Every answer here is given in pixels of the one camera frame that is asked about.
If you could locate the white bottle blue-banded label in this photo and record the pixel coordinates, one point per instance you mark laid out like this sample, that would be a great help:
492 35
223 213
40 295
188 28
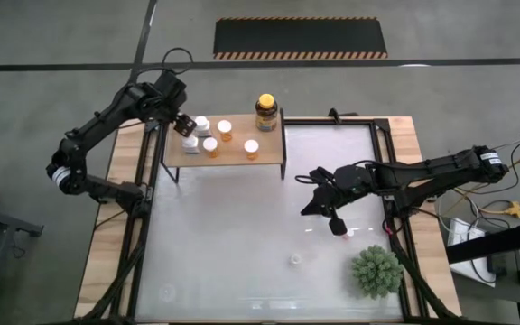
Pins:
191 144

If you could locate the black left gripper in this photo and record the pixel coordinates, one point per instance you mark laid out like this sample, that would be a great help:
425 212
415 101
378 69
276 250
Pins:
169 97

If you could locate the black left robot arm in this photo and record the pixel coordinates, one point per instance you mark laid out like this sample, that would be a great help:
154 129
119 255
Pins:
97 122

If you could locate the orange pill bottle white cap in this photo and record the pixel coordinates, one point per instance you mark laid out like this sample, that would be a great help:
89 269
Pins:
251 149
224 128
210 146

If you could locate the white box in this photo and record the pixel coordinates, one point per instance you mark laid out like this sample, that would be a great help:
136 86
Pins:
467 244

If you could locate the green artificial plant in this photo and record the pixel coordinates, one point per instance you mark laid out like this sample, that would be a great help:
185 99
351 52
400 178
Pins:
377 271

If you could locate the black table frame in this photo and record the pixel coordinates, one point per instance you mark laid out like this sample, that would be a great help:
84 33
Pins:
332 121

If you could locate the black clamp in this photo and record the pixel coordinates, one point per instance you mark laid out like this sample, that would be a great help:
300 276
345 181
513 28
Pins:
334 113

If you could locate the brown fish oil bottle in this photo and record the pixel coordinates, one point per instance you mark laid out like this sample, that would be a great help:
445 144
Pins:
266 113

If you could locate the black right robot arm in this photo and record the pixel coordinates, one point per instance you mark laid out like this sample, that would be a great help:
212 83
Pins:
422 173

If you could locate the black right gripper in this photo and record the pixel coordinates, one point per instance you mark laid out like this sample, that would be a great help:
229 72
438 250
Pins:
352 180

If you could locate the translucent white plastic bottle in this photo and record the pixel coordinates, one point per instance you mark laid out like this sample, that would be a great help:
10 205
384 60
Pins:
295 259

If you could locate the yellow power splitter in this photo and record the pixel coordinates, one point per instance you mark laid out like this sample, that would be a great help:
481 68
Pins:
515 209

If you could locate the black hazard-striped floor mat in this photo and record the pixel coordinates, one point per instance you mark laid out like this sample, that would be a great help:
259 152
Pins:
300 36

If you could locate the wooden shelf black legs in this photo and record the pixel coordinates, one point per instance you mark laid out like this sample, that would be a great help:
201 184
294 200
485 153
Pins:
237 155

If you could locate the white bottle grey label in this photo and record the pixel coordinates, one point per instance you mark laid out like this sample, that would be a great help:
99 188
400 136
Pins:
202 125

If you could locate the small plain white bottle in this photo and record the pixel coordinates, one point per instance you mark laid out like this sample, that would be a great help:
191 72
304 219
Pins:
349 233

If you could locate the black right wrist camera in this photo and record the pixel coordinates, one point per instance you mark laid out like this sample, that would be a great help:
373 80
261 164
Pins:
322 173

